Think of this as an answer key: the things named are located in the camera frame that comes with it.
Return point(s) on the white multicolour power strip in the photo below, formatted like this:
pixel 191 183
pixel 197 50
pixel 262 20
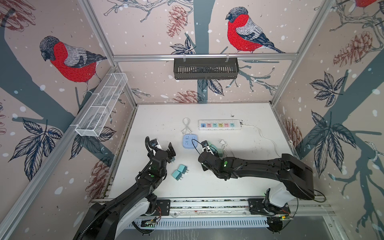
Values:
pixel 219 125

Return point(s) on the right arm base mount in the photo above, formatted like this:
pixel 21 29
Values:
pixel 258 206

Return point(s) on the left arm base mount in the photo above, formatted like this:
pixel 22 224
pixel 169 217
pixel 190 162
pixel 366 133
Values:
pixel 159 208

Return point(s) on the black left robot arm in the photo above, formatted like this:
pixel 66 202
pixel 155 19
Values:
pixel 108 221

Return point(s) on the white wire mesh shelf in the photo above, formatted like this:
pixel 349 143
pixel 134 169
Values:
pixel 96 116

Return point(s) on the blue square socket hub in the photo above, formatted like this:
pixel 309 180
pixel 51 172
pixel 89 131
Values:
pixel 190 141

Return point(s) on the black hanging wire basket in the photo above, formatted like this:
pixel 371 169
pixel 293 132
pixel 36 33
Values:
pixel 206 68

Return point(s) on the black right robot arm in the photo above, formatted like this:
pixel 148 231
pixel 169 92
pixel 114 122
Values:
pixel 295 177

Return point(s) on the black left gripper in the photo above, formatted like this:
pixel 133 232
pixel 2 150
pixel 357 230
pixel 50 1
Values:
pixel 172 152

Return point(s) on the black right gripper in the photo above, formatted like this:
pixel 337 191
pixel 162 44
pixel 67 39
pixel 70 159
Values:
pixel 203 166

